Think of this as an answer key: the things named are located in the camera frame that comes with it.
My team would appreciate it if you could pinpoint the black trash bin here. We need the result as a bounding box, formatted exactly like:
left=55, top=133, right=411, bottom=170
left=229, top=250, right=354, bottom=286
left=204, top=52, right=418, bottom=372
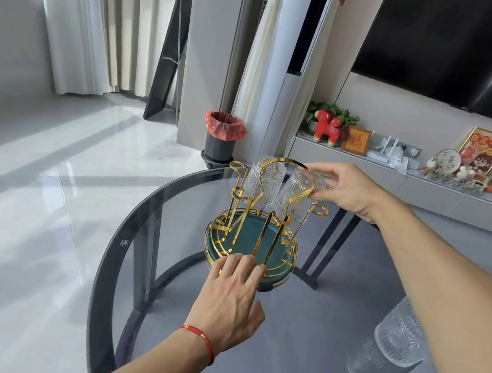
left=199, top=131, right=241, bottom=174

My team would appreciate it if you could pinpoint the grey television cabinet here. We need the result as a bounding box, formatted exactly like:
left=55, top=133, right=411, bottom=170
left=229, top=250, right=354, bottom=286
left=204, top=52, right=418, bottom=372
left=277, top=128, right=492, bottom=240

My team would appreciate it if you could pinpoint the red string bracelet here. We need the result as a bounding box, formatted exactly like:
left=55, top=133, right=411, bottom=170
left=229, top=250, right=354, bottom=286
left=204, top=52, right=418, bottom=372
left=173, top=323, right=220, bottom=367

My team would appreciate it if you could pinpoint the white router with antennas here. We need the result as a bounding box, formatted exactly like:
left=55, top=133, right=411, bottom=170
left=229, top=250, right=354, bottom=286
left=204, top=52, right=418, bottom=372
left=365, top=132, right=401, bottom=165

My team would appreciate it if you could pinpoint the white crumpled tissue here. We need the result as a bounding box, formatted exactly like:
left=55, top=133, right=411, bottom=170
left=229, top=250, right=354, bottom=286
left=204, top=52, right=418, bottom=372
left=383, top=144, right=413, bottom=175

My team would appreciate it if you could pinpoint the black wall television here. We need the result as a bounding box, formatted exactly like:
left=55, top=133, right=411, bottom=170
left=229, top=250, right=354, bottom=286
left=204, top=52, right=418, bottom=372
left=345, top=0, right=492, bottom=129

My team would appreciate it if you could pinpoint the round white decorative plate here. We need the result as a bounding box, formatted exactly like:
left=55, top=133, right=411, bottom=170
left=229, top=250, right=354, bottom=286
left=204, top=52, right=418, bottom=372
left=430, top=146, right=463, bottom=175

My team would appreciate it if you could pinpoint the beige curtain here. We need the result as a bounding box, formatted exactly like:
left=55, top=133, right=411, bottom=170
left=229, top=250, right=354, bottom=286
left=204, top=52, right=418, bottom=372
left=85, top=0, right=183, bottom=102

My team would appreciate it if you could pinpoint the row of small figurines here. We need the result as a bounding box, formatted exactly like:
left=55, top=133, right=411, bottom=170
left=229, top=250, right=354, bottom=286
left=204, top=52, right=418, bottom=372
left=417, top=157, right=492, bottom=197

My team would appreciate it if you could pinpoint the person's right hand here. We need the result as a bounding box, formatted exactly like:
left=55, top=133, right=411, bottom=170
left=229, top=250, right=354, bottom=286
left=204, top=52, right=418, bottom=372
left=298, top=155, right=406, bottom=228

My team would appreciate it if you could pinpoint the cream hanging fabric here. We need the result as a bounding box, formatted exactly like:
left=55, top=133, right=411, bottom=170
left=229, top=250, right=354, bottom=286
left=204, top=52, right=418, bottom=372
left=229, top=0, right=289, bottom=130

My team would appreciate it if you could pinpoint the grey wall socket panel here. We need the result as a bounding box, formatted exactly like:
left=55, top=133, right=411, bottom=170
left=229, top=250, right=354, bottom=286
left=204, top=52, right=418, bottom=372
left=367, top=130, right=424, bottom=161

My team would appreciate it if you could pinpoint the red horse toy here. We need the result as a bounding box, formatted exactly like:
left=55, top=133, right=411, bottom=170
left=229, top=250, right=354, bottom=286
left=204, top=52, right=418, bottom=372
left=312, top=108, right=346, bottom=149

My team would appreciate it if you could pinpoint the gold framed cartoon picture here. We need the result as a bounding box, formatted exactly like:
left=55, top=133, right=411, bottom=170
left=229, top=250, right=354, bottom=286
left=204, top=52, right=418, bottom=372
left=455, top=125, right=492, bottom=177

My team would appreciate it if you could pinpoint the small green potted plant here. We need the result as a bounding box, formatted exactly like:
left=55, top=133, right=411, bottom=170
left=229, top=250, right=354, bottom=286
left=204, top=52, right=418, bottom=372
left=301, top=99, right=362, bottom=141

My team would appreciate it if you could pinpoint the white sheer curtain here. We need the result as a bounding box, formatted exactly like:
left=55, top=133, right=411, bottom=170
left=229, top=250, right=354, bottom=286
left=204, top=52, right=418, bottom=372
left=19, top=0, right=125, bottom=102

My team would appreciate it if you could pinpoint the round black glass table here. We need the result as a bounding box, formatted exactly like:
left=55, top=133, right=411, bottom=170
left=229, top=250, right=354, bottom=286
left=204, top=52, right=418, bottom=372
left=80, top=148, right=492, bottom=373

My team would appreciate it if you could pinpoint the gold green cup rack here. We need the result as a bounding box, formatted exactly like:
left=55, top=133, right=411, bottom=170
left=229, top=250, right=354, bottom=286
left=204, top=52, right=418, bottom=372
left=198, top=147, right=336, bottom=301

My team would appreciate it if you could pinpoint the black marble panel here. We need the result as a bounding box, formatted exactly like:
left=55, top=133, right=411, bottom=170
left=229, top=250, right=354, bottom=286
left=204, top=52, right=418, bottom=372
left=142, top=0, right=195, bottom=125

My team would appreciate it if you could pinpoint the person's left hand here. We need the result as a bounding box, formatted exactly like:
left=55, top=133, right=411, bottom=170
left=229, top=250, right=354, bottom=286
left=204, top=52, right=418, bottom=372
left=180, top=246, right=274, bottom=362

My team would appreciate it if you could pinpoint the person's right forearm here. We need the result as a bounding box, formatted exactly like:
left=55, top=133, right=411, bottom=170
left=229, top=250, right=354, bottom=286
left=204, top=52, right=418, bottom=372
left=356, top=195, right=492, bottom=373

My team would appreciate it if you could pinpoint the small wooden picture frame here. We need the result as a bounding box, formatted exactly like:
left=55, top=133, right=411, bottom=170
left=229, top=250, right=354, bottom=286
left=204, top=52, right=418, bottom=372
left=340, top=124, right=373, bottom=157

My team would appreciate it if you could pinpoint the white standing air conditioner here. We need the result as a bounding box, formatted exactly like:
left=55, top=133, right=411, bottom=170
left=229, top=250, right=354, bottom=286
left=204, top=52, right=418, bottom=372
left=256, top=0, right=343, bottom=172

